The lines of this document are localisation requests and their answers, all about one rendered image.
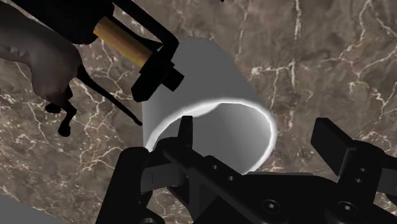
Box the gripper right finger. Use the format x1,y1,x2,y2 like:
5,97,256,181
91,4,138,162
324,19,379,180
310,117,397,206

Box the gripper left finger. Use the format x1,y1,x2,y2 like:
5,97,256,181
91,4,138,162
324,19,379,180
95,115,253,224

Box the white cylindrical cup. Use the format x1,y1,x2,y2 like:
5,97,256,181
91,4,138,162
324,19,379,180
141,37,278,176

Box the black and gold tool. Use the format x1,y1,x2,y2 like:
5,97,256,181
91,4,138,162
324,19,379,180
93,0,186,104

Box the grey-brown horse figure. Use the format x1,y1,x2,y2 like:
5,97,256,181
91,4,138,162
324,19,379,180
0,0,144,138

